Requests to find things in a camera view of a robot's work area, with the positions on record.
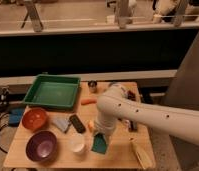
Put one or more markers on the green sponge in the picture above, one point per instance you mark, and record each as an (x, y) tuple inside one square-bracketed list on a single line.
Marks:
[(99, 144)]

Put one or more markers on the purple bowl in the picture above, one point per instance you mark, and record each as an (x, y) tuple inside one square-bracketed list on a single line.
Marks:
[(42, 146)]

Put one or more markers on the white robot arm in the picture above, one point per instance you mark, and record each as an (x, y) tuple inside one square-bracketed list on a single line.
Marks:
[(113, 103)]

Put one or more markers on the orange bowl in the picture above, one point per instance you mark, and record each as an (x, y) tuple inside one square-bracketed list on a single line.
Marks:
[(34, 119)]

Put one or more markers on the small metal cup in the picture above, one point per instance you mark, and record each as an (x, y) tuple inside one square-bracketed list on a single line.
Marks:
[(92, 86)]

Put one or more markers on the orange carrot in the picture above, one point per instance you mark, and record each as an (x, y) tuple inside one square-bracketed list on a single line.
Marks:
[(88, 101)]

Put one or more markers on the dark small tool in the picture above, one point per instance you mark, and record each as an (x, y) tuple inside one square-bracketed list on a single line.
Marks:
[(132, 125)]

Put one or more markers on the yellow apple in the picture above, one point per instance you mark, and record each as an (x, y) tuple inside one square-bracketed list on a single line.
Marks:
[(91, 126)]

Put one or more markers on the green plastic tray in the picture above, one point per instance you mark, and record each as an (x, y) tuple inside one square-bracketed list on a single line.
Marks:
[(53, 91)]

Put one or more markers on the wooden brush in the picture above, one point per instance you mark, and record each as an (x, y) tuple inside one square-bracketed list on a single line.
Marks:
[(141, 154)]

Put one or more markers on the wooden board table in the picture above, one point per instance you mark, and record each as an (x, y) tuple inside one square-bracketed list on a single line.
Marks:
[(119, 154)]

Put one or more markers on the blue box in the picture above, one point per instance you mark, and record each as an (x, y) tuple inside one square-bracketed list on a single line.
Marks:
[(15, 116)]

